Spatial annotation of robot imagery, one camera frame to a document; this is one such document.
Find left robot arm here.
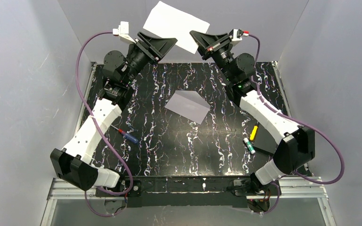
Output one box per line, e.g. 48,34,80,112
50,32,177,191

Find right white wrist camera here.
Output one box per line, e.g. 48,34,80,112
229,29,249,45

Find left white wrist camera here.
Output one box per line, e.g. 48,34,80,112
112,21,136,44

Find black square pad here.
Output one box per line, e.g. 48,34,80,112
253,125,278,156

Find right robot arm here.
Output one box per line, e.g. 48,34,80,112
190,29,315,193

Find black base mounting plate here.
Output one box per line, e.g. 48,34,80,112
93,175,281,209

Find white green glue stick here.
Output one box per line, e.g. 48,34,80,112
243,138,255,154

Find tan bordered letter paper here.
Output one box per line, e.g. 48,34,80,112
143,1,210,54

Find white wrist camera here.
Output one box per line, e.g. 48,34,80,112
229,29,249,45
112,21,136,44

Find aluminium frame rail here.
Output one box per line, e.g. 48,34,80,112
41,176,336,226

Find lavender paper envelope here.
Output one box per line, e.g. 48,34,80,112
165,90,211,124

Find yellow black screwdriver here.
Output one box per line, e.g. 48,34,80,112
249,122,260,141

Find blue red screwdriver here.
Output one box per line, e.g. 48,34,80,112
110,125,139,144

